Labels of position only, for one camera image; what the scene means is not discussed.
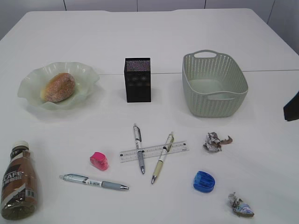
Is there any large paper ball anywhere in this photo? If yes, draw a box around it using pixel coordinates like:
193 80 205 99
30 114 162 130
203 132 233 153

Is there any pink pencil sharpener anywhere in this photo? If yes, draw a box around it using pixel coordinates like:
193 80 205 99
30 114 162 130
89 152 108 171

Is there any sugared bread roll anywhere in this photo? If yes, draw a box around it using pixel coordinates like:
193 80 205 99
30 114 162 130
40 73 76 103

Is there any black mesh pen holder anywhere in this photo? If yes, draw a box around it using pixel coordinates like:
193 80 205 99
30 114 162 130
124 57 151 103

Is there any grey grip white pen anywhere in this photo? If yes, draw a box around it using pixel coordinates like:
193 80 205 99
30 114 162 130
133 123 145 174

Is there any blue pencil sharpener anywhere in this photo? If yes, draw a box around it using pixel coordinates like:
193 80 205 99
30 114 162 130
193 171 215 193

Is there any pale green wavy plate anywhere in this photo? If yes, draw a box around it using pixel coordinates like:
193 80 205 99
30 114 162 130
17 62 100 110

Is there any beige grip white pen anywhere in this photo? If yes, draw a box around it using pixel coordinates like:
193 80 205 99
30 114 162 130
151 132 174 184

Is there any blue clip grey grip pen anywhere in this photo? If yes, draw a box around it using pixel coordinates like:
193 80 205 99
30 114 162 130
59 174 129 190

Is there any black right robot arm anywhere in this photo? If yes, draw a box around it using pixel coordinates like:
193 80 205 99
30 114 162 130
283 92 299 121

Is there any grey-green woven plastic basket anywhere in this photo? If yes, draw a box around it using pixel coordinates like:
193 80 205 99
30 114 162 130
182 51 249 118

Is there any small paper ball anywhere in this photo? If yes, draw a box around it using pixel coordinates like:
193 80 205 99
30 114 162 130
228 192 254 217

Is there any brown coffee drink bottle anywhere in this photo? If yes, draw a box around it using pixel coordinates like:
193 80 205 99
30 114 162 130
0 140 38 220

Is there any clear plastic ruler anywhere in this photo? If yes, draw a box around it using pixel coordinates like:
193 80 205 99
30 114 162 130
119 141 189 162

